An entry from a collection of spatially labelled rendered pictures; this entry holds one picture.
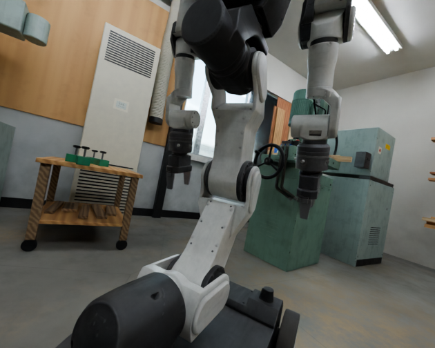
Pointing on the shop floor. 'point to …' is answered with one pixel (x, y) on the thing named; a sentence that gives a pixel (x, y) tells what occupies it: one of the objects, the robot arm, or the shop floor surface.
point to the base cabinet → (286, 227)
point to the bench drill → (1, 145)
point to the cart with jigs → (114, 219)
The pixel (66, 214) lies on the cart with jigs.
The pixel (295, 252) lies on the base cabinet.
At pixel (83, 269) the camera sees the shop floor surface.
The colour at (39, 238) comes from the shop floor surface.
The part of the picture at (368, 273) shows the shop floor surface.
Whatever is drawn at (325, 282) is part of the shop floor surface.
